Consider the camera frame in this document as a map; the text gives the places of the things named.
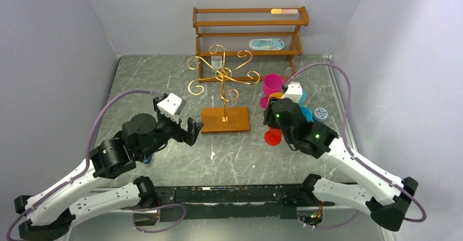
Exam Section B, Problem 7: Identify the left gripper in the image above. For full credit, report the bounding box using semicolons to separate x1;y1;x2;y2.
140;99;204;160

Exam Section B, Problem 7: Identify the blue wine glass back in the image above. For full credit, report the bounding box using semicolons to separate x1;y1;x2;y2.
300;106;313;122

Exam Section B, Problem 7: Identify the blue wine glass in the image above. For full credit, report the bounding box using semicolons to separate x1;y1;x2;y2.
298;90;306;106
300;106;313;122

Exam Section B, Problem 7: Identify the red wine glass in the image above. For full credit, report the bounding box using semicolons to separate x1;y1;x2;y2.
264;127;282;146

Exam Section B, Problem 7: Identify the magenta wine glass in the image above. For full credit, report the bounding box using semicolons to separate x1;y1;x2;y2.
259;73;283;109

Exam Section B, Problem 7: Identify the clear wine glass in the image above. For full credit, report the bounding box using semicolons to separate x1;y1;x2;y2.
283;67;298;83

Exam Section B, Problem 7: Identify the gold wire glass rack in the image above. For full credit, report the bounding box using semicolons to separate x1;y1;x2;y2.
187;44;261;134

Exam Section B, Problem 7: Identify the yellow wine glass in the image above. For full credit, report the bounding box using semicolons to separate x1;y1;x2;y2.
267;92;284;103

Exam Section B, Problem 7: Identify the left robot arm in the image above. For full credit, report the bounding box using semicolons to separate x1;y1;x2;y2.
12;92;203;240

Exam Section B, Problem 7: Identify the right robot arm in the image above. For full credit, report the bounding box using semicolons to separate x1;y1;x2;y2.
264;97;418;232

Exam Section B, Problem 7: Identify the wooden shelf rack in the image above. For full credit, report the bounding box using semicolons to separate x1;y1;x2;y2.
192;6;310;67

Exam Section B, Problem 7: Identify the white teal cardboard box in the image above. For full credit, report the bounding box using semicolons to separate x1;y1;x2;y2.
211;56;223;70

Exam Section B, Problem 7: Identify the blue packaged item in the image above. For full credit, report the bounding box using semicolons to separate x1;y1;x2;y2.
249;38;285;51

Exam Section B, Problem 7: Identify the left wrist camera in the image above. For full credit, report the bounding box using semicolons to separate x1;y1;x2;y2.
158;93;186;118

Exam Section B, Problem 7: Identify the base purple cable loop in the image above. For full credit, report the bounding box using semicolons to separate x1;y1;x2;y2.
123;203;187;234

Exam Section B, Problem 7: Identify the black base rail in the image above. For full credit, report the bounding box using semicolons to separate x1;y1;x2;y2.
133;184;319;222

